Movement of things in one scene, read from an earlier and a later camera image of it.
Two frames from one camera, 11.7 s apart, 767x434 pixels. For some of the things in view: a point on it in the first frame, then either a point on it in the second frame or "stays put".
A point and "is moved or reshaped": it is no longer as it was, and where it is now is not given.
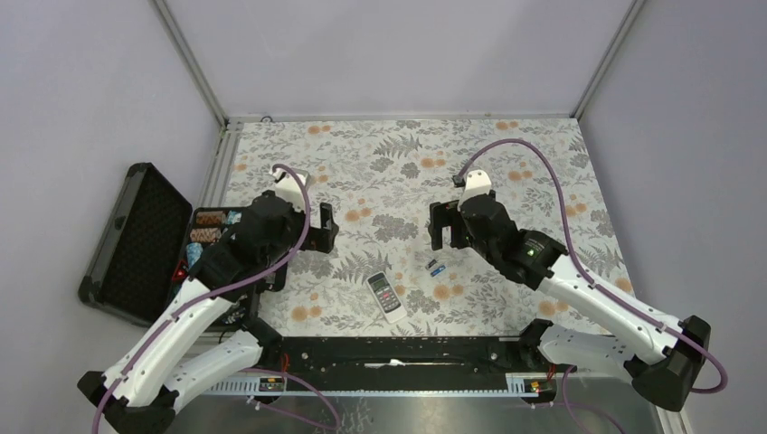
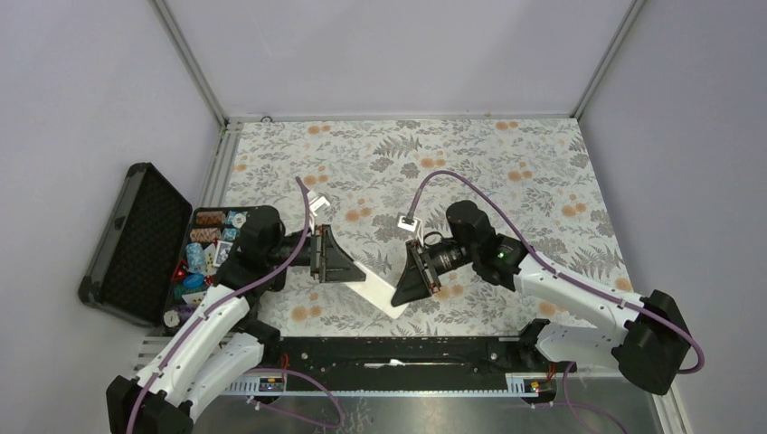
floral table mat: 379,178 stays put
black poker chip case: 141,259 stays put
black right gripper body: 448,214 -> 427,259
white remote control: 389,300 is moved or reshaped
